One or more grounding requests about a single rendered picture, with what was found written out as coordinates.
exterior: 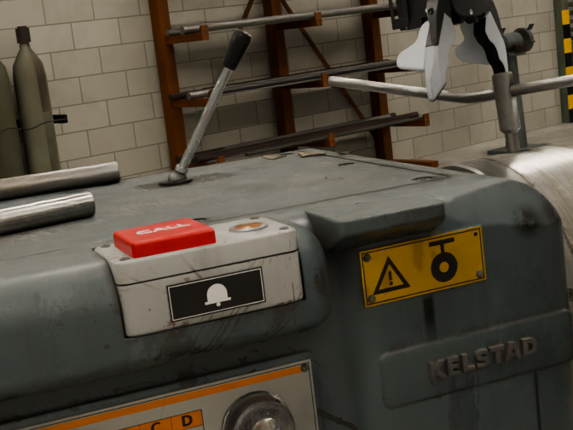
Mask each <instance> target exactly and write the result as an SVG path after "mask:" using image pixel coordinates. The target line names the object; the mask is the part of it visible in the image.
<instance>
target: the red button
mask: <svg viewBox="0 0 573 430"><path fill-rule="evenodd" d="M113 240H114V246H115V247H116V248H117V249H119V250H121V251H122V252H124V253H126V254H127V255H129V256H130V257H132V258H133V259H138V258H142V257H147V256H151V255H155V254H160V253H168V252H173V251H177V250H182V249H186V248H191V247H199V246H204V245H208V244H212V243H216V236H215V230H214V229H213V228H212V227H210V226H207V225H205V224H202V223H200V222H197V221H195V220H193V219H191V218H184V219H179V220H174V221H170V222H164V223H160V224H151V225H146V226H142V227H136V228H132V229H127V230H119V231H115V232H114V233H113Z"/></svg>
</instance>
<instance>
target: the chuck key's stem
mask: <svg viewBox="0 0 573 430"><path fill-rule="evenodd" d="M492 81H493V87H494V93H495V103H496V109H497V114H498V120H499V126H500V131H501V132H502V133H504V134H505V139H506V150H507V153H508V154H514V153H520V152H522V151H520V146H519V140H518V131H519V130H520V128H521V125H520V120H519V114H518V104H517V98H516V96H512V95H511V94H510V92H509V89H510V87H511V86H512V85H514V81H513V76H512V72H504V73H496V74H493V75H492Z"/></svg>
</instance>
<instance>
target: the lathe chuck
mask: <svg viewBox="0 0 573 430"><path fill-rule="evenodd" d="M520 151H525V152H521V153H514V154H508V153H505V154H495V155H490V156H485V157H481V158H476V159H486V160H493V161H496V162H498V163H501V164H502V165H504V166H507V167H508V168H510V169H512V170H513V171H515V172H516V173H517V174H518V175H519V176H520V177H522V178H523V179H524V180H525V181H526V182H527V183H528V184H529V185H530V186H531V187H533V188H535V189H537V190H538V191H540V192H541V193H542V194H544V195H545V196H546V197H547V198H548V199H549V201H550V202H551V203H552V204H553V206H554V207H555V209H556V210H557V212H558V213H559V216H560V217H561V219H562V226H563V233H564V236H565V238H566V240H567V242H568V244H569V246H570V250H571V251H572V254H573V150H572V149H569V148H564V147H560V146H542V147H537V148H528V149H524V150H520Z"/></svg>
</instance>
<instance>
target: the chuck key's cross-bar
mask: <svg viewBox="0 0 573 430"><path fill-rule="evenodd" d="M327 82H328V84H329V85H330V86H334V87H341V88H347V89H354V90H366V91H373V92H379V93H386V94H393V95H399V96H412V97H418V98H425V99H428V95H427V90H426V88H422V87H415V86H408V85H401V84H388V83H381V82H374V81H367V80H360V79H353V78H340V77H333V76H331V77H329V79H328V81H327ZM571 86H573V74H571V75H566V76H561V77H557V78H548V79H543V80H538V81H533V82H529V83H523V84H515V85H512V86H511V87H510V89H509V92H510V94H511V95H512V96H521V95H527V94H531V93H536V92H542V91H547V90H556V89H561V88H566V87H571ZM436 100H439V101H446V102H458V103H465V104H472V103H478V102H487V101H492V100H495V93H494V89H491V90H482V91H477V92H472V93H464V92H457V91H450V90H442V91H441V93H440V94H439V96H438V97H437V99H436Z"/></svg>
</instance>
